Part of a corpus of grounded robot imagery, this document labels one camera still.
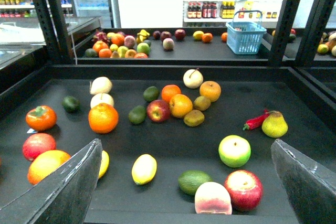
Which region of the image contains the large orange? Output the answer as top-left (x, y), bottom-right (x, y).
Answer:
top-left (88, 103), bottom-right (119, 134)

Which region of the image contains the yellow orange mango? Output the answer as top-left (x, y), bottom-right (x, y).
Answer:
top-left (27, 150), bottom-right (71, 185)

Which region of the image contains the red apple centre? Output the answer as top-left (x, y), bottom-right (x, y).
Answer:
top-left (146, 100), bottom-right (171, 123)

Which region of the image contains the white pear lower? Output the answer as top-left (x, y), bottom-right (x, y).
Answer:
top-left (90, 93), bottom-right (114, 108)

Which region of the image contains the green avocado front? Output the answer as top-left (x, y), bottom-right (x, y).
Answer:
top-left (178, 170), bottom-right (213, 196)

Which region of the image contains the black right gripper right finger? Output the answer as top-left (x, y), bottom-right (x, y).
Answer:
top-left (271, 139), bottom-right (335, 223)

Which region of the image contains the white pear upper left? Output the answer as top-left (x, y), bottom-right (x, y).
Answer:
top-left (89, 77), bottom-right (113, 95)

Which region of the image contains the red apple left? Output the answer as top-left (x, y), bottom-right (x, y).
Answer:
top-left (22, 133), bottom-right (56, 161)

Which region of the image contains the black shelf tray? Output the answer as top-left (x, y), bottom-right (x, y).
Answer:
top-left (1, 65), bottom-right (335, 223)

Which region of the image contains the orange persimmon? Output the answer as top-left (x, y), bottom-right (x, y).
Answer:
top-left (25, 105), bottom-right (57, 132)

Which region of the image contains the green lime lower centre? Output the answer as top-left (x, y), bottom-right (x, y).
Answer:
top-left (128, 105), bottom-right (146, 125)

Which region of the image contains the yellow orange apple centre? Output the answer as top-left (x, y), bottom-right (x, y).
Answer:
top-left (169, 94), bottom-right (193, 119)

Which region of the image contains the golden pear right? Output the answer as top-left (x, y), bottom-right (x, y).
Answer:
top-left (199, 81), bottom-right (222, 102)

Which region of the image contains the brown kiwi lower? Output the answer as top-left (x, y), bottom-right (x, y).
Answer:
top-left (183, 110), bottom-right (205, 127)

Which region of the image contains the white pear with stem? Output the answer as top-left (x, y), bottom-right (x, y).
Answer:
top-left (183, 68), bottom-right (204, 89)

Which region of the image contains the brown kiwi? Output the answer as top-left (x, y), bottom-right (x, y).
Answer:
top-left (183, 110), bottom-right (205, 127)
top-left (193, 95), bottom-right (211, 111)

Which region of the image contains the small orange centre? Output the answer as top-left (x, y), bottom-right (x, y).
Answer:
top-left (161, 84), bottom-right (181, 103)

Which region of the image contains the far blue shopping basket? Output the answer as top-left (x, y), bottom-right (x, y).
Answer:
top-left (226, 10), bottom-right (267, 55)

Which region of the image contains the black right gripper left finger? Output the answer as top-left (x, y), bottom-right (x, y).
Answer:
top-left (1, 138), bottom-right (102, 223)

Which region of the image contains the green apple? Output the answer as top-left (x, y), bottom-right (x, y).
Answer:
top-left (218, 135), bottom-right (251, 168)

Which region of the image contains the yellow lemon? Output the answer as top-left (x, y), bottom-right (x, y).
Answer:
top-left (131, 154), bottom-right (157, 185)
top-left (98, 151), bottom-right (110, 179)

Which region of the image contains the dark green lime left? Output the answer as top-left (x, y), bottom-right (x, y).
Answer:
top-left (62, 96), bottom-right (80, 113)

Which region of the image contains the black shelf post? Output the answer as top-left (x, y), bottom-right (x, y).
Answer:
top-left (268, 0), bottom-right (300, 67)

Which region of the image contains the brown kiwi upper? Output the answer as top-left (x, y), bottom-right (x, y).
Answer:
top-left (193, 95), bottom-right (211, 111)

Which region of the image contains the pink white peach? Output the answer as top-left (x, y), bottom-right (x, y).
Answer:
top-left (194, 182), bottom-right (233, 215)

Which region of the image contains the red chili pepper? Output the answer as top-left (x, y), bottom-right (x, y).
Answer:
top-left (243, 110), bottom-right (270, 130)

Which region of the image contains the yellow green pear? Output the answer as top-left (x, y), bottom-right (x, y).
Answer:
top-left (261, 111), bottom-right (288, 138)

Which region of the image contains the green lime upper centre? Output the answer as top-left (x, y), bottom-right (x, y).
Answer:
top-left (143, 86), bottom-right (160, 102)

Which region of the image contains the red apple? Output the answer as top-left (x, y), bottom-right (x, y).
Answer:
top-left (22, 133), bottom-right (56, 161)
top-left (146, 100), bottom-right (171, 123)
top-left (224, 170), bottom-right (264, 212)

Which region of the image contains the red apple front right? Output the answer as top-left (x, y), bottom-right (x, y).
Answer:
top-left (224, 170), bottom-right (264, 212)

